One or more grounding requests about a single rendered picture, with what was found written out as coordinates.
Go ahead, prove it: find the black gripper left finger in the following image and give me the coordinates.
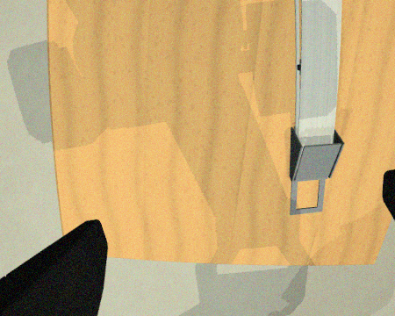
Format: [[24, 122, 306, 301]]
[[0, 219, 109, 316]]

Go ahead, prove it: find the light wooden board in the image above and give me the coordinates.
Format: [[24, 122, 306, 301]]
[[47, 0, 395, 266]]

